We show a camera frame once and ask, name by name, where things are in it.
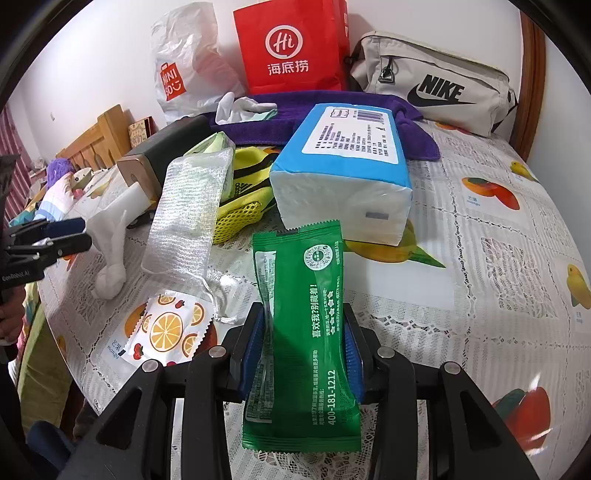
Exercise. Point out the fruit print lace tablecloth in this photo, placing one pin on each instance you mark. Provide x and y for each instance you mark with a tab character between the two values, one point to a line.
485	277

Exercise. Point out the green bedding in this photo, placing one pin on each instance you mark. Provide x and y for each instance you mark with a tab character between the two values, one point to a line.
39	360

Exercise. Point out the striped red curtain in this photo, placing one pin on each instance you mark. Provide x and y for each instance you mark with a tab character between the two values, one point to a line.
14	138

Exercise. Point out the small patterned box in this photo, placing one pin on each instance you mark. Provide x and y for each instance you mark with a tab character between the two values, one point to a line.
138	130

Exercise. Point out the white sock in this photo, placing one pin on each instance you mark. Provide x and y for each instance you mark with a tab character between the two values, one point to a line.
111	249

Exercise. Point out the green pocket tissue pack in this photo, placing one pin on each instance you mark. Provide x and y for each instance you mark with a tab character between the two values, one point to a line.
217	143

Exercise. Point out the white plastic shopping bag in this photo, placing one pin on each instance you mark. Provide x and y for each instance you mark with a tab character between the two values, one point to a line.
184	55

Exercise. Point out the white pink plush toy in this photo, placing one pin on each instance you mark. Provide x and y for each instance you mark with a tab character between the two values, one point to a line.
62	194

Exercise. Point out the white crumpled cloth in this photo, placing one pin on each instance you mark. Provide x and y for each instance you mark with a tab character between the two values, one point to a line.
231	108

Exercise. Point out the wooden headboard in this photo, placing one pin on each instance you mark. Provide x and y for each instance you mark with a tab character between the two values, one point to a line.
106	134

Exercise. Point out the blue tissue pack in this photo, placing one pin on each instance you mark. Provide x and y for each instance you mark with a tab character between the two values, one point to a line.
341	184

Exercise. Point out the beige waist bag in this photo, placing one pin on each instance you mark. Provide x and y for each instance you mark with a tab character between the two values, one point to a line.
429	78

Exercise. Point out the green snack packet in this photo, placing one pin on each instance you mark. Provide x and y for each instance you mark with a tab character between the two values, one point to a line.
304	300

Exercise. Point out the orange slice print packet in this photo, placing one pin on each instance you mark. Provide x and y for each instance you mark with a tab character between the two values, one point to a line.
168	327

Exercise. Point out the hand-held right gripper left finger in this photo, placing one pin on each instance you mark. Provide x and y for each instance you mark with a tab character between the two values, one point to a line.
251	353

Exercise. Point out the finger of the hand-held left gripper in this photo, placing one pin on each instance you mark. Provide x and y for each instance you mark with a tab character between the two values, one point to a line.
64	226
64	244

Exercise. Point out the dark green gold box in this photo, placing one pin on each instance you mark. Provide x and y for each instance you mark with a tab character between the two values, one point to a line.
171	138

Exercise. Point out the purple towel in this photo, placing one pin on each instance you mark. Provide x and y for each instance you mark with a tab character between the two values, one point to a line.
286	110

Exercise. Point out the red paper bag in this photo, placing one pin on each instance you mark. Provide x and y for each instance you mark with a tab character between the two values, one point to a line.
291	50

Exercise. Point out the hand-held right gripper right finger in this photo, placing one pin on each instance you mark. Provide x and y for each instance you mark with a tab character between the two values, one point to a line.
353	357

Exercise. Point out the wooden bed post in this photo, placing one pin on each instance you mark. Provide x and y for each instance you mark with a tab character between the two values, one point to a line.
531	92

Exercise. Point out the purple plush toy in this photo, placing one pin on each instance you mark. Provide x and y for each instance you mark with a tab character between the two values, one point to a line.
59	170

